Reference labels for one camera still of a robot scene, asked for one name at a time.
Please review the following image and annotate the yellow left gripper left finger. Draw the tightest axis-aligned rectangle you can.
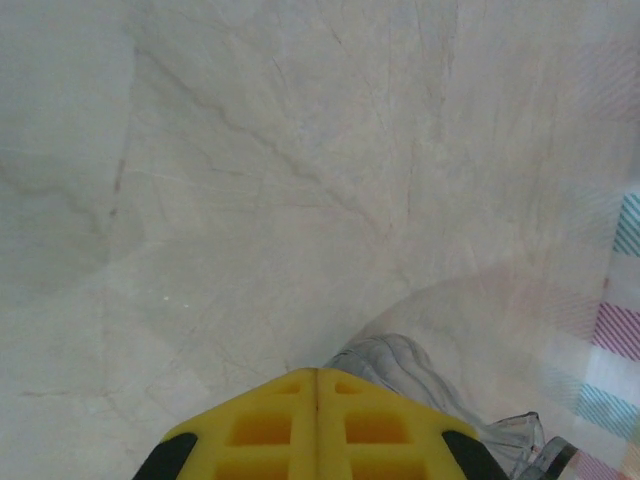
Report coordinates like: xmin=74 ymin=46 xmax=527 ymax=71
xmin=133 ymin=367 xmax=319 ymax=480

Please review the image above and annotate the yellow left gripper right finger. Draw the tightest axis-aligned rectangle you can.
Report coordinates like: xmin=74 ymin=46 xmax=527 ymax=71
xmin=317 ymin=368 xmax=507 ymax=480

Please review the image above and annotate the grey transparent plastic dripper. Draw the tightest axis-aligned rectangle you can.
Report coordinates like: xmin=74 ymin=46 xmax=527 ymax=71
xmin=324 ymin=332 xmax=576 ymax=480

